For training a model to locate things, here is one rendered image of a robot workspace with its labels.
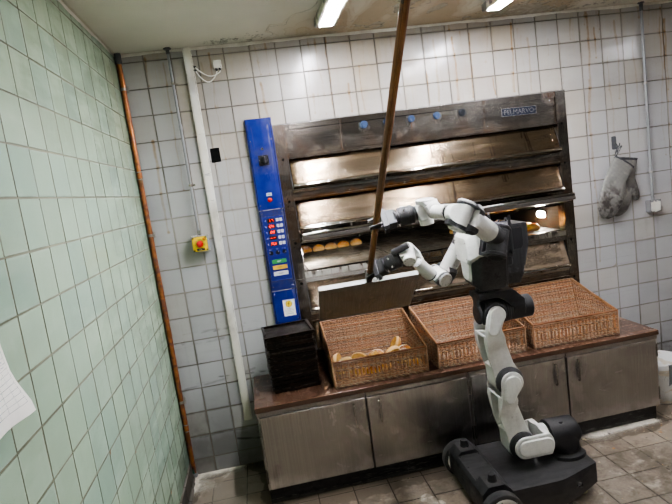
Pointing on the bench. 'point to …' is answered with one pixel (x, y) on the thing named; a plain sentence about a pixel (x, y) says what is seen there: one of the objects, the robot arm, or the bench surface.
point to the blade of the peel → (366, 295)
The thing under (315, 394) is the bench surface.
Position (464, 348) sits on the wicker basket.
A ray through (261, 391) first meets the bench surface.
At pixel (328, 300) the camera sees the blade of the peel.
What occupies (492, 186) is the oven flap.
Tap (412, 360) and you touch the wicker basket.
